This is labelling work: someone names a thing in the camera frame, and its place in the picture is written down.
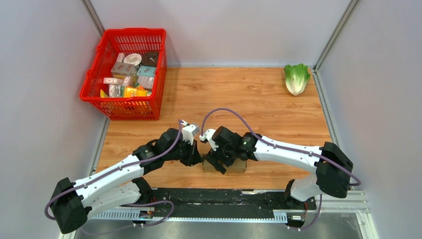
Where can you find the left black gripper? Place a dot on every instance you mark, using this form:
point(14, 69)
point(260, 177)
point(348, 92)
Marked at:
point(194, 156)

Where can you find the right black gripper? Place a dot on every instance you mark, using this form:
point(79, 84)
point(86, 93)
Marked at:
point(212, 157)

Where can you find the brown cardboard paper box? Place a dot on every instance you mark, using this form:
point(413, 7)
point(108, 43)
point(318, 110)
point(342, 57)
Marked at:
point(238, 166)

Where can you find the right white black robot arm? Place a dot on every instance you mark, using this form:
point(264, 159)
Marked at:
point(330, 169)

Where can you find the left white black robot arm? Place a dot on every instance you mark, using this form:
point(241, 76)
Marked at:
point(74, 202)

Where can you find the teal small box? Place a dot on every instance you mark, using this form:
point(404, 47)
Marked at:
point(146, 71)

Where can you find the pink grey carton box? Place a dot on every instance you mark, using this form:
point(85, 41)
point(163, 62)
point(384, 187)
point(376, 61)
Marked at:
point(123, 69)

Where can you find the pink white small box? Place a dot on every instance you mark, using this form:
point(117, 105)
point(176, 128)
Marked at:
point(112, 81)

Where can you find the orange yellow snack packet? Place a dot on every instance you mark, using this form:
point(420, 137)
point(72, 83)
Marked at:
point(130, 92)

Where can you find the red plastic shopping basket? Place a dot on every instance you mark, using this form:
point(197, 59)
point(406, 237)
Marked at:
point(126, 78)

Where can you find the green lettuce head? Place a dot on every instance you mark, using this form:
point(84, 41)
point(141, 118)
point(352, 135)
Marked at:
point(297, 77)

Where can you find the dark brown round item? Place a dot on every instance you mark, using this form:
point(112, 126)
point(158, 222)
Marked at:
point(150, 59)

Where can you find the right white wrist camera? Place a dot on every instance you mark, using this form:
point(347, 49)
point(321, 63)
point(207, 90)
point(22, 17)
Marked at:
point(206, 137)

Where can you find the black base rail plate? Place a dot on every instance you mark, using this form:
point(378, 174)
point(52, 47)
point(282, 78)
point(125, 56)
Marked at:
point(224, 203)

